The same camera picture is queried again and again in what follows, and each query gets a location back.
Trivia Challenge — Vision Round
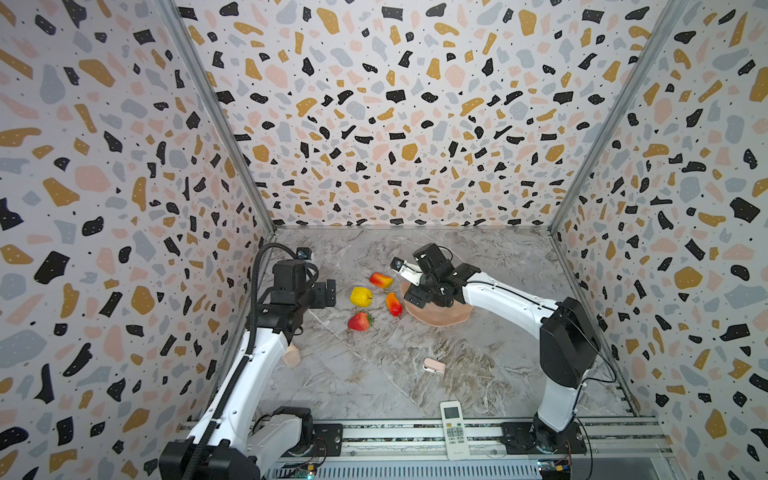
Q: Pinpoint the yellow fake lemon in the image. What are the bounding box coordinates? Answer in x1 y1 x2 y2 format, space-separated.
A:
349 287 373 308

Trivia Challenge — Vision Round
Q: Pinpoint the white remote control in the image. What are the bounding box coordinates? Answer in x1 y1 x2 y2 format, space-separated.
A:
440 401 470 461

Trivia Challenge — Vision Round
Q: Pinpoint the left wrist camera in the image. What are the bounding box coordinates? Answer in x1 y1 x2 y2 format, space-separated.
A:
296 247 312 261

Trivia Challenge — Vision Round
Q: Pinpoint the red-yellow fake peach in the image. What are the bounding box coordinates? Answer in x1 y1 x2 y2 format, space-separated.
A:
369 272 394 289

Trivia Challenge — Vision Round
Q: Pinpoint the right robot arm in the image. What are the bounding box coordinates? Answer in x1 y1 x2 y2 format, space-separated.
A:
390 243 600 453

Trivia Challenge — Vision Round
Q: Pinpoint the red fake strawberry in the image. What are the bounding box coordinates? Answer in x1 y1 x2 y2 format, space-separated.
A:
347 311 374 332

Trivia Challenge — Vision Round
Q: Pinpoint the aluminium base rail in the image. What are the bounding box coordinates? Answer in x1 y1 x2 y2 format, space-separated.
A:
164 416 679 480

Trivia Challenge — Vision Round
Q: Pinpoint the red-orange fake mango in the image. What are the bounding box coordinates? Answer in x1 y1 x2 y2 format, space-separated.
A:
385 292 403 317

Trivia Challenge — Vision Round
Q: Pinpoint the beige wooden rolling pin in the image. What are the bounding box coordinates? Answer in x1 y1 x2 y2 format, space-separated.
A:
282 344 302 368

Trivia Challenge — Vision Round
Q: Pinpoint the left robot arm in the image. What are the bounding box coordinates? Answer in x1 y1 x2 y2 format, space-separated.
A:
159 258 335 479

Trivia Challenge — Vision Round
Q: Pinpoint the pink flower-shaped fruit bowl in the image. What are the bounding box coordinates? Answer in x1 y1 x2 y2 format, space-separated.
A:
404 300 473 328

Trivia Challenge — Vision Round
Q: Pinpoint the small pink case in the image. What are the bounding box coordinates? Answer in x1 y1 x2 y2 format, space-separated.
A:
422 358 446 375

